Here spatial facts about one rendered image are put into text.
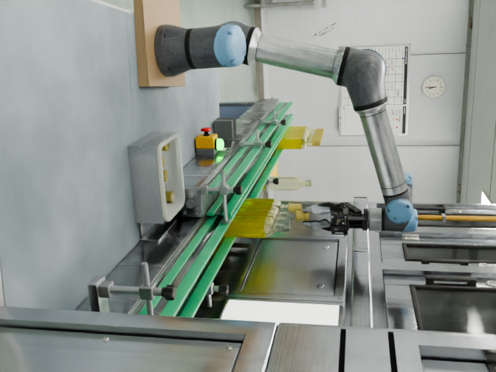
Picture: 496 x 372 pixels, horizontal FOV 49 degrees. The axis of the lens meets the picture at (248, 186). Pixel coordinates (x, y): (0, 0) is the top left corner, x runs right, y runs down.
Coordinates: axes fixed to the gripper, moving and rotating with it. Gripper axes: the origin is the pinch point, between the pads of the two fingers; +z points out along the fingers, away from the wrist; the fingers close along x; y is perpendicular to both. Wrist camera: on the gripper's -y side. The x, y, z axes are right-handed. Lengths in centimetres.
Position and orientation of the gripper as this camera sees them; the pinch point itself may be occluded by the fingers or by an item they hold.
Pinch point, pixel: (306, 215)
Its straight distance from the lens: 185.6
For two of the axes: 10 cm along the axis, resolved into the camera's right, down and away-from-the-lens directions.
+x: 0.5, 9.5, 3.0
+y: -1.9, 3.0, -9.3
